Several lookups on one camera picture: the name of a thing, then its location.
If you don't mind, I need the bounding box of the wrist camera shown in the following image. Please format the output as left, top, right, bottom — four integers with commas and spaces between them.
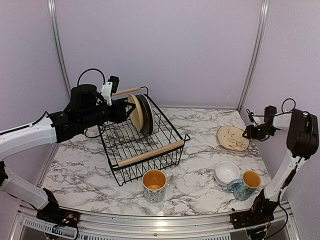
100, 75, 120, 106
246, 108, 262, 126

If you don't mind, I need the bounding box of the white bowl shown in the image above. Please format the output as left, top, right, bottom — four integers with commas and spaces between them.
214, 161, 241, 187

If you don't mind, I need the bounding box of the right aluminium frame post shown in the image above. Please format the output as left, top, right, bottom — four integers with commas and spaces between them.
237, 0, 270, 112

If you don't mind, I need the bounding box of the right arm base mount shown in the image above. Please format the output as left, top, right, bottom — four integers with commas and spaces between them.
230, 210, 275, 229

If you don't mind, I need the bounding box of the plain cream yellow plate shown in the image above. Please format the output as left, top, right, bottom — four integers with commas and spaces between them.
127, 94, 144, 132

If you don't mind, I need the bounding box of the black wire dish rack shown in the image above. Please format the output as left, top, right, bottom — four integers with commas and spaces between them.
98, 93, 190, 186

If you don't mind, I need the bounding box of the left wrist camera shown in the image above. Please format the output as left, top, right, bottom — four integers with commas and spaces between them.
100, 75, 120, 106

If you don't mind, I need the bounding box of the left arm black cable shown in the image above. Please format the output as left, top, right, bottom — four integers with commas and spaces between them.
76, 68, 106, 139

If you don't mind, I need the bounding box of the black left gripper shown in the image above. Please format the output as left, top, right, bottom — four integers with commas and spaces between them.
79, 99, 136, 130

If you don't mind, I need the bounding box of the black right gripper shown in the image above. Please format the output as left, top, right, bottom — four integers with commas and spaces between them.
242, 123, 275, 140

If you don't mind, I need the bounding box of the left aluminium frame post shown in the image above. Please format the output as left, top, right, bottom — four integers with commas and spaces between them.
47, 0, 71, 100

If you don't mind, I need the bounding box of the blue mug yellow inside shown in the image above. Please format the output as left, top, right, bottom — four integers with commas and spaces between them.
227, 170, 262, 201

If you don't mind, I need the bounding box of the cream gold rimmed plate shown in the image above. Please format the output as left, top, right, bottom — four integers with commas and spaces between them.
216, 125, 250, 152

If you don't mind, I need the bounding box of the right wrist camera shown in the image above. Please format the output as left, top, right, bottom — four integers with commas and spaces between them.
246, 108, 262, 126

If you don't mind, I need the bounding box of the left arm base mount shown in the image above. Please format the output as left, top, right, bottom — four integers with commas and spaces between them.
36, 208, 80, 228

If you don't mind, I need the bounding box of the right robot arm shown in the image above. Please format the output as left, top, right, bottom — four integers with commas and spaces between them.
242, 105, 320, 224

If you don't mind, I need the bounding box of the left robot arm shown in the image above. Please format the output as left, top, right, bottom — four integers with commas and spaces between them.
0, 82, 136, 223

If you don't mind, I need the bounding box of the grey reindeer plate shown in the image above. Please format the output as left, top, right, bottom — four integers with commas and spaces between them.
136, 94, 152, 136

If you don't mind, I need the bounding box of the front aluminium rail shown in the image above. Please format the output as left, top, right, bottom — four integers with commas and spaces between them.
7, 204, 301, 240

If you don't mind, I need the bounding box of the aluminium frame post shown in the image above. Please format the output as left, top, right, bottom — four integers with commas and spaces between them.
237, 0, 270, 112
47, 0, 71, 100

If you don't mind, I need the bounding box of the patterned mug yellow inside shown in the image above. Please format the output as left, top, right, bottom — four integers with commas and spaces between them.
142, 169, 174, 204

